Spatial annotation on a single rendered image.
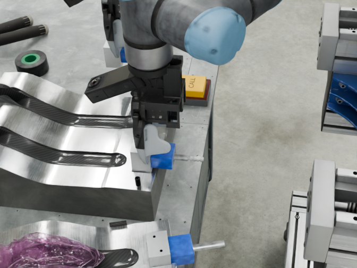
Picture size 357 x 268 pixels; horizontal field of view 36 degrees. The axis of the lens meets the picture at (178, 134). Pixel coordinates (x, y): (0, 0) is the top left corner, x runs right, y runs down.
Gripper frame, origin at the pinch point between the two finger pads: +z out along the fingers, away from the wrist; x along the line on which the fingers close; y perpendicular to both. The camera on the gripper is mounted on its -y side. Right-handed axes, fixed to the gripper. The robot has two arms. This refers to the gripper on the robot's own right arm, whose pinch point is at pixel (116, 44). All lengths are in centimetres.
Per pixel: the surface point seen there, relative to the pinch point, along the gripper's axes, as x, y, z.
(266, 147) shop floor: 68, 36, 95
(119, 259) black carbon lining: -48, 11, 10
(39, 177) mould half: -35.0, -7.1, 6.3
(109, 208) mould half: -36.0, 5.9, 12.0
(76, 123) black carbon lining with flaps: -18.7, -5.0, 7.2
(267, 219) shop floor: 30, 38, 95
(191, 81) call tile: 2.9, 16.1, 11.3
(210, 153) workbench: 45, 15, 78
